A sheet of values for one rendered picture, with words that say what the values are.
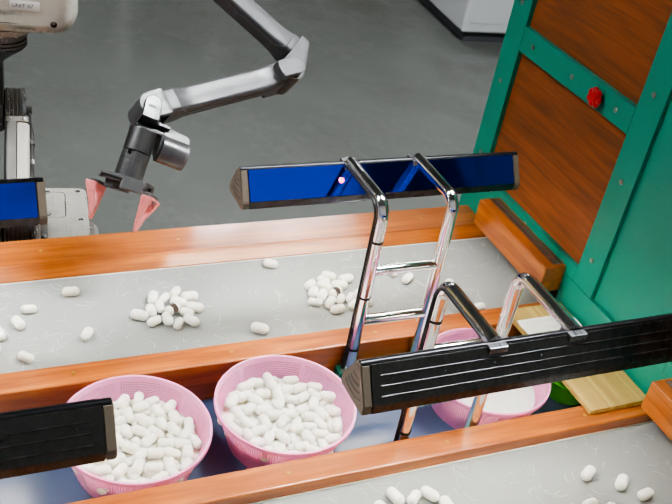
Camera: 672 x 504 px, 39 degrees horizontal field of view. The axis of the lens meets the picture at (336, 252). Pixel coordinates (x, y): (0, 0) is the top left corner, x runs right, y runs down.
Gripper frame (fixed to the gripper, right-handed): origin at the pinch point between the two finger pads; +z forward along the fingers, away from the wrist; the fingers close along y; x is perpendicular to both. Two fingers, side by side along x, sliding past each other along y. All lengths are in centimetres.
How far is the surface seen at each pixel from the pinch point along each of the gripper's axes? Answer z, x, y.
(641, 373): -2, -20, -110
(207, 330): 15.4, -8.2, -23.3
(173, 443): 35.7, 16.6, -29.7
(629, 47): -64, -7, -89
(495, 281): -15, -45, -78
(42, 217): 4.9, 29.0, 1.2
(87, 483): 45, 25, -20
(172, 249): 0.7, -22.1, -6.7
